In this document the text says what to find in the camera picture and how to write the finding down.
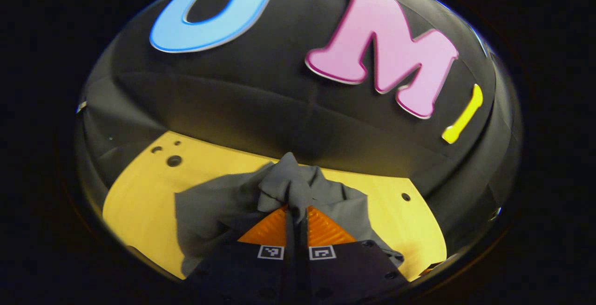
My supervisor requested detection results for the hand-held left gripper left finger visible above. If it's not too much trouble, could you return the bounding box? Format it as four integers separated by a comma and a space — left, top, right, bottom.
184, 205, 298, 305

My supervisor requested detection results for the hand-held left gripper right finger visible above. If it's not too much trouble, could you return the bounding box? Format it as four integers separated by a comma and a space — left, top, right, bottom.
298, 205, 410, 305

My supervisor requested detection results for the grey polo shirt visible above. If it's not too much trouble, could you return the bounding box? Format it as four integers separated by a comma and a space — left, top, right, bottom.
175, 152, 405, 278

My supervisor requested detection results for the black backdrop cloth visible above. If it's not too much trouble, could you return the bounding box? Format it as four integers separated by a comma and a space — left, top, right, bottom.
74, 0, 522, 250

